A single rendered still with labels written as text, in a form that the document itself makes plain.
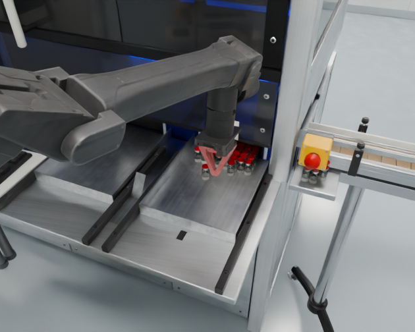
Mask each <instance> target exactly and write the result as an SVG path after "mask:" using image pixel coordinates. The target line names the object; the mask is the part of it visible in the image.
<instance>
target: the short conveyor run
mask: <svg viewBox="0 0 415 332"><path fill-rule="evenodd" d="M361 122H362V123H363V124H360V125H359V127H358V131H354V130H348V129H344V128H339V127H335V126H329V125H326V124H319V123H313V122H310V124H309V127H308V126H307V127H306V129H305V130H314V131H318V132H323V133H327V134H332V135H334V139H333V144H332V147H331V151H330V154H329V159H328V160H329V161H330V164H329V170H331V171H336V172H340V173H341V176H340V179H339V182H341V183H345V184H349V185H353V186H357V187H360V188H365V189H368V190H373V191H376V192H381V193H384V194H389V195H392V196H397V197H400V198H405V199H408V200H413V201H415V144H414V143H410V142H405V141H401V140H396V139H392V138H386V137H382V136H376V135H373V134H367V133H366V131H367V129H368V125H366V124H368V123H369V118H367V117H363V118H362V121H361ZM300 150H301V148H298V149H297V153H296V160H295V165H294V170H295V167H296V164H297V163H298V160H299V157H300Z"/></svg>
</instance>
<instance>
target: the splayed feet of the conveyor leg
mask: <svg viewBox="0 0 415 332"><path fill-rule="evenodd" d="M288 277H289V279H291V280H293V281H297V280H298V281H299V282H300V284H301V285H302V286H303V288H304V290H305V291H306V293H307V295H308V296H309V298H308V302H307V307H308V309H309V311H311V313H313V314H316V315H318V318H319V321H320V323H321V326H322V328H323V332H334V330H333V326H332V324H331V321H330V319H329V316H328V314H327V312H326V307H327V305H328V301H327V299H325V302H324V304H323V305H321V306H319V305H317V304H315V303H314V302H313V300H312V298H313V295H314V292H315V288H314V286H313V284H312V283H311V282H310V280H309V279H308V278H307V276H305V274H304V273H303V272H302V270H301V269H300V268H299V267H298V266H297V265H295V266H294V267H292V269H291V270H290V271H289V272H288Z"/></svg>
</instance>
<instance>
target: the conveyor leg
mask: <svg viewBox="0 0 415 332"><path fill-rule="evenodd" d="M364 192H365V188H360V187H357V186H353V185H349V186H348V190H347V192H346V196H345V199H344V202H343V205H342V208H341V212H340V214H339V218H338V220H337V224H336V226H335V230H334V233H333V236H332V239H331V242H330V245H329V249H328V251H327V255H326V257H325V261H324V263H323V267H322V270H321V273H320V276H319V279H318V283H317V286H316V289H315V292H314V295H313V298H312V300H313V302H314V303H315V304H317V305H319V306H321V305H323V304H324V302H325V299H326V296H327V293H328V291H329V288H330V286H331V282H332V280H333V277H334V274H335V272H336V269H337V266H338V264H339V260H340V258H341V255H342V253H343V250H344V247H345V244H346V241H347V238H348V236H349V233H350V230H351V228H352V224H353V223H354V219H355V217H356V214H357V211H358V208H359V206H360V202H361V201H362V197H363V195H364Z"/></svg>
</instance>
